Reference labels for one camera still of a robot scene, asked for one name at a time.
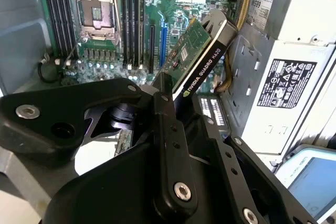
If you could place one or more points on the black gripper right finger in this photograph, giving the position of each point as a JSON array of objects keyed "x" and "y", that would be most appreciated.
[{"x": 244, "y": 171}]

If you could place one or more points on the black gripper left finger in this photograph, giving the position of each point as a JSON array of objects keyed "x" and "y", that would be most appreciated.
[{"x": 52, "y": 98}]

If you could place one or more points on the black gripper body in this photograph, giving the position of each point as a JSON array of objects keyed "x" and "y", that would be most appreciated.
[{"x": 118, "y": 187}]

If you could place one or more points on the green graphics card black shroud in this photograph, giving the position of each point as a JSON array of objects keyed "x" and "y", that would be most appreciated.
[{"x": 197, "y": 43}]

